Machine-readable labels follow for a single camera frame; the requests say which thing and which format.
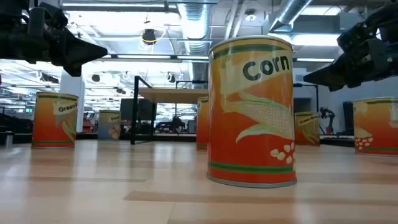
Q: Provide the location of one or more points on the silver ventilation duct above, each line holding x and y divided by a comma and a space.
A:
287, 15
194, 25

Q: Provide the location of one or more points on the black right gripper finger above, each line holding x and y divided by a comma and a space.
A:
357, 77
357, 60

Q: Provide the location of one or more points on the orange corn label can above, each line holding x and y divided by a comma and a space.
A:
252, 124
377, 124

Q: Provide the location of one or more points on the orange label tin can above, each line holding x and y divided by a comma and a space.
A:
202, 124

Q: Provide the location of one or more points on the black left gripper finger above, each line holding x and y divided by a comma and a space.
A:
74, 43
74, 60

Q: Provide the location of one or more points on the black computer monitor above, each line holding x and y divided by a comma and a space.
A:
146, 109

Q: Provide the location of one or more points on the black metal table frame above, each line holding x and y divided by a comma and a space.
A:
88, 136

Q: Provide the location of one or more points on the black hanging camera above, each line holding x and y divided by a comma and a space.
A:
149, 36

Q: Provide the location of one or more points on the ceiling strip light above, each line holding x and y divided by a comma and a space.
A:
314, 59
143, 56

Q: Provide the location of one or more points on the wooden shelf with black frame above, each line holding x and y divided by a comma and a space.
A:
174, 96

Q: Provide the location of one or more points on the orange green beans label can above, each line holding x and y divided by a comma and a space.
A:
53, 124
306, 129

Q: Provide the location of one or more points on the black background cabinet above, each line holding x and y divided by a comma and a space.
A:
348, 118

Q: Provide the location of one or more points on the red tool cart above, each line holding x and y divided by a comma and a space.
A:
88, 124

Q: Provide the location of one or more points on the black background robot arm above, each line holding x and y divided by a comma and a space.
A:
328, 115

